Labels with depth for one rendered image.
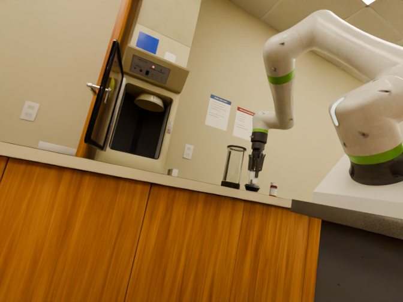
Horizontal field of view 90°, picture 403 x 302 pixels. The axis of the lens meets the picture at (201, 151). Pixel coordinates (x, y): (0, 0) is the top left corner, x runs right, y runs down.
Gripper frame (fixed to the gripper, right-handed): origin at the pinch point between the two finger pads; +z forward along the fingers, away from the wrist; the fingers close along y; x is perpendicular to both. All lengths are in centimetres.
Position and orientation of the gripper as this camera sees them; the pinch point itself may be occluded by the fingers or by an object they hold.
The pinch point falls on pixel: (253, 177)
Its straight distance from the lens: 118.7
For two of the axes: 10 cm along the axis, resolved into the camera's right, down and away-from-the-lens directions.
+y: 3.6, -0.8, -9.3
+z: -1.8, 9.7, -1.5
